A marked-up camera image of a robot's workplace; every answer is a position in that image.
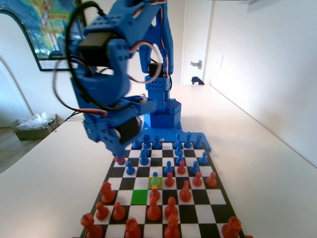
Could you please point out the red chess pawn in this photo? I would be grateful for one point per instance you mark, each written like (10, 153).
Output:
(181, 169)
(119, 213)
(169, 182)
(155, 193)
(197, 181)
(121, 161)
(102, 213)
(211, 181)

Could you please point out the blue chess pawn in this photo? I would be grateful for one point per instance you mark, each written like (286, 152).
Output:
(155, 174)
(194, 169)
(168, 168)
(179, 158)
(144, 148)
(129, 169)
(203, 160)

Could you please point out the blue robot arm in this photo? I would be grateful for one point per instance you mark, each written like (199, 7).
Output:
(171, 119)

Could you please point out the blue chess rook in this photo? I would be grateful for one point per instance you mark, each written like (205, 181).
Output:
(197, 143)
(156, 143)

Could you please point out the blue chess bishop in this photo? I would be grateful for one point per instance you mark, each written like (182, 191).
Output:
(177, 148)
(177, 136)

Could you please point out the red chess rook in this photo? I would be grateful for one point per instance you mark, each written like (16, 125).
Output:
(91, 229)
(231, 228)

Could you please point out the red chess king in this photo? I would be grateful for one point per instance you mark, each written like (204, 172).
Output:
(171, 229)

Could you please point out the clear plastic wrap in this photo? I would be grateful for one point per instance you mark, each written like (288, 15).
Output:
(37, 121)

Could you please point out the brown cardboard box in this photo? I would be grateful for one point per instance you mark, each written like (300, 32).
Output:
(32, 135)

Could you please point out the small blue printed part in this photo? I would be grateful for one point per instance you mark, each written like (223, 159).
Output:
(196, 80)

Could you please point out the black and white chessboard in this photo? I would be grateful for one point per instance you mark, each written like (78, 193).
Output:
(213, 196)

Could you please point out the black framed map poster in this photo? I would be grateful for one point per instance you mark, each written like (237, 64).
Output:
(44, 29)

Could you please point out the white door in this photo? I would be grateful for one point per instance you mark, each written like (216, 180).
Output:
(198, 37)

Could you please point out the blue base plate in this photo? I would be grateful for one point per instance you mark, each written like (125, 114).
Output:
(168, 137)

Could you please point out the white light switch plate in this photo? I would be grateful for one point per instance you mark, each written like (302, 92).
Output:
(218, 63)

